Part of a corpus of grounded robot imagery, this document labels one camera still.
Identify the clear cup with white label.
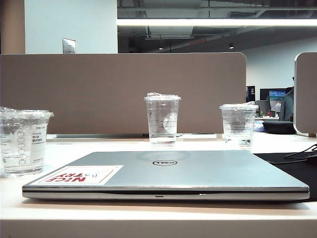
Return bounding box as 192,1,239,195
0,106,54,178

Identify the tall clear plastic cup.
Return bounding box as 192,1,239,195
144,92,183,149

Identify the silver Dell laptop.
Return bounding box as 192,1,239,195
21,150,311,200

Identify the short clear plastic cup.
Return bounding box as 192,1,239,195
219,101,260,151

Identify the wide brown desk partition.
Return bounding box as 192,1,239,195
0,52,248,136

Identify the dark sign with number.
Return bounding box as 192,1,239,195
246,85,256,102

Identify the dark round cushion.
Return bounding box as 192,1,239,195
262,120,297,135

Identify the lit background monitor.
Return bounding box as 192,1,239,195
268,89,288,112

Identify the background person in grey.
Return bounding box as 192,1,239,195
279,76,295,121

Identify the black desk mat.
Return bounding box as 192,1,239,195
253,152,317,194

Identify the narrow brown desk partition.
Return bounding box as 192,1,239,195
293,52,317,137

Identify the desk cable slot cover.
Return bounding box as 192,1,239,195
56,133,218,139

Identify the metal wall switch plate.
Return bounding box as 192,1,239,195
62,37,77,54

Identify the thin black cable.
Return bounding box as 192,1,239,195
285,143,317,161

